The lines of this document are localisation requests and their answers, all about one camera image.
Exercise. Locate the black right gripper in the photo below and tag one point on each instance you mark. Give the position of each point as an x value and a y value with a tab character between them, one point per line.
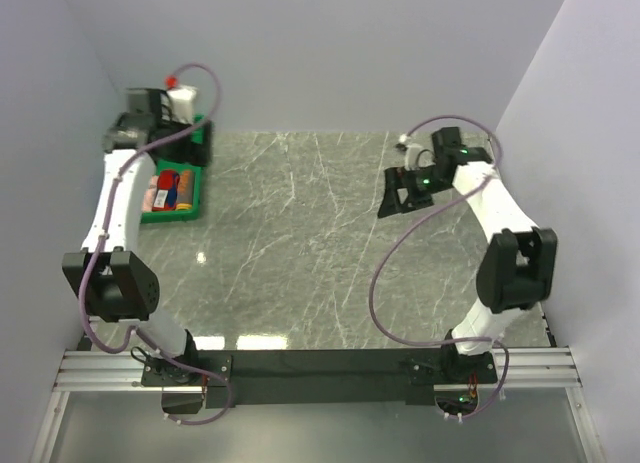
392	204

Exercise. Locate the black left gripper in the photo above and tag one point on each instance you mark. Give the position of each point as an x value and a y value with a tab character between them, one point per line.
195	153

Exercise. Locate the red and blue towel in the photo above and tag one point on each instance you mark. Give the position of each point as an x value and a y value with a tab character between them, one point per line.
166	195

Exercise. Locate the orange and grey towel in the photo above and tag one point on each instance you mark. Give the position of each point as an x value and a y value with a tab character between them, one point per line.
185	191

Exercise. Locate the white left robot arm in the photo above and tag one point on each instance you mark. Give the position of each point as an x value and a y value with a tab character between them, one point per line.
118	294

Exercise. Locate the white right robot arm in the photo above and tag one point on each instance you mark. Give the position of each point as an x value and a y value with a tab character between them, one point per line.
517	269

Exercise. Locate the pink rolled towel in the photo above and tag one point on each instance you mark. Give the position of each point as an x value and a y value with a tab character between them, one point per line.
150	195

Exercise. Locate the green plastic tray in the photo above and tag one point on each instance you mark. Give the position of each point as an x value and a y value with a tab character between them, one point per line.
172	216

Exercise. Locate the black base beam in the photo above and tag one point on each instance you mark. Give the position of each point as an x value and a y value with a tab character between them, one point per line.
259	377

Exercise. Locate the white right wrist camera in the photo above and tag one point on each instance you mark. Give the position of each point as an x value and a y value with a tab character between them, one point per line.
411	152

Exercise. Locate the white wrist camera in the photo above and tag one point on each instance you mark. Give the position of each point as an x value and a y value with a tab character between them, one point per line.
411	152
182	100

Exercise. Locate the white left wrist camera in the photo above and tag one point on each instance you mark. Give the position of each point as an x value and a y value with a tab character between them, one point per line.
182	100

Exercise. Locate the aluminium rail frame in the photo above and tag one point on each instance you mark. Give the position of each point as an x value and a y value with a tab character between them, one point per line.
519	368

